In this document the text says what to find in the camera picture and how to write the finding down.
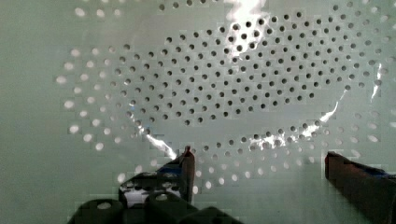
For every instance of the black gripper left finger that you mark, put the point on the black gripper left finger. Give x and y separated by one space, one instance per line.
159 197

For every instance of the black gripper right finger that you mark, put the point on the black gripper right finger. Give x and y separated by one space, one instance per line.
371 190

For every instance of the green plastic strainer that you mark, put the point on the green plastic strainer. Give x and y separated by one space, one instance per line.
94 92

